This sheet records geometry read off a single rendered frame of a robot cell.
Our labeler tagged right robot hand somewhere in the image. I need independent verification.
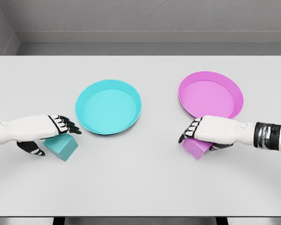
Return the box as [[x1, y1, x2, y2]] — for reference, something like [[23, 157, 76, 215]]
[[178, 115, 241, 151]]

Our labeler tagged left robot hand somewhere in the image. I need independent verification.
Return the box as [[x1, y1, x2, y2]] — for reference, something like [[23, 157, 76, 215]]
[[13, 114, 82, 157]]

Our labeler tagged pink block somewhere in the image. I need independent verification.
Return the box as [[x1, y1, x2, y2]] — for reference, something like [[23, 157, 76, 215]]
[[182, 137, 213, 161]]

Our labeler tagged cyan block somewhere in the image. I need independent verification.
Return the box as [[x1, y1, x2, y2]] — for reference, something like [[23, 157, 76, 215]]
[[42, 134, 79, 162]]

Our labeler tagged pink round plate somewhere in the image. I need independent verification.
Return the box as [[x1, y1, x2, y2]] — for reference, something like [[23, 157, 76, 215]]
[[178, 71, 244, 120]]

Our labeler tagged cyan round plate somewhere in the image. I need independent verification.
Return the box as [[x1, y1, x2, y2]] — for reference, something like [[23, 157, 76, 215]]
[[74, 79, 142, 136]]

